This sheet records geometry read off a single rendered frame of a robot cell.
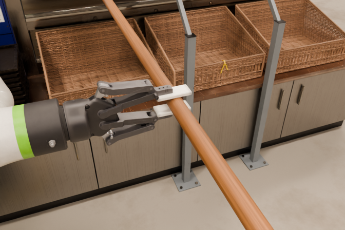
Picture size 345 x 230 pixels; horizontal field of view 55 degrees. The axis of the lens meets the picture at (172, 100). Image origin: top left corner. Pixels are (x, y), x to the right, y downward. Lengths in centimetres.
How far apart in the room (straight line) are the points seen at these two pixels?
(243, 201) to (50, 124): 32
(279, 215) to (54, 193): 122
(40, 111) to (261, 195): 167
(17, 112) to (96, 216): 144
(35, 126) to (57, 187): 134
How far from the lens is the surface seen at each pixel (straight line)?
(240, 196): 47
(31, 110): 59
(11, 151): 59
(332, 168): 240
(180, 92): 63
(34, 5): 194
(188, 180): 208
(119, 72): 198
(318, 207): 214
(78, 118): 58
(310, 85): 221
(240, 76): 191
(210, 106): 184
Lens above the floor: 156
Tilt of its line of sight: 35 degrees down
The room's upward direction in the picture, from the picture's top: straight up
